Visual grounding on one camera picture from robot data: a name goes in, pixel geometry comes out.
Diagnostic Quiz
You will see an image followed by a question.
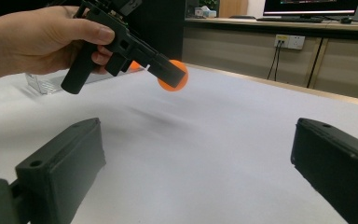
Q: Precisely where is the clear plastic tray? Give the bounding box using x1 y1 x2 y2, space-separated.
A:
24 63 145 96

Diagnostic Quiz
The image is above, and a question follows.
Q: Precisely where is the black keyboard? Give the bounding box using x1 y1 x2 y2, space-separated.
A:
255 16 324 24

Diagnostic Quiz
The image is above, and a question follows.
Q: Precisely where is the tissue box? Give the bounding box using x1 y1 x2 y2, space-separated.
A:
194 7 218 19

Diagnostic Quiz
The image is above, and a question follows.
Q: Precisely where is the green plant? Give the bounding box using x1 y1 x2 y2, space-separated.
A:
199 0 219 10

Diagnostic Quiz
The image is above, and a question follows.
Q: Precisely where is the beige panelled desk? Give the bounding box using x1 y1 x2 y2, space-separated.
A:
181 17 358 102

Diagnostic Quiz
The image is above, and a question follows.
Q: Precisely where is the black computer monitor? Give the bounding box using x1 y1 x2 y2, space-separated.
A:
263 0 358 17

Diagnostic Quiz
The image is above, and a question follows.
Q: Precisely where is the black curtain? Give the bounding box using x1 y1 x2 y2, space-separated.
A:
0 0 186 63

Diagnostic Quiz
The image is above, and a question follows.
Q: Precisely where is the orange wooden panel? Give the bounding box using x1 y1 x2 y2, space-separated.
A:
218 0 249 18

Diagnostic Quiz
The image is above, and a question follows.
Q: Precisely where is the flat black object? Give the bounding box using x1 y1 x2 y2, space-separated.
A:
229 14 257 20

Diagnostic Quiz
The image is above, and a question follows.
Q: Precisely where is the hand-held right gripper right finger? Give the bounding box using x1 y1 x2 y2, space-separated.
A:
290 117 358 224

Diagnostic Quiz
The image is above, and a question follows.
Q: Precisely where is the white wall socket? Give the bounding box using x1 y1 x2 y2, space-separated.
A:
273 34 306 50

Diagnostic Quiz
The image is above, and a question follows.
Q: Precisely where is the black power cable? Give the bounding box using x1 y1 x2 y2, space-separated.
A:
266 40 282 80
273 40 284 81

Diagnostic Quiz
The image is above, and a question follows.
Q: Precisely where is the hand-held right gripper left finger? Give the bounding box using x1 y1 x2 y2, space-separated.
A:
14 117 107 224

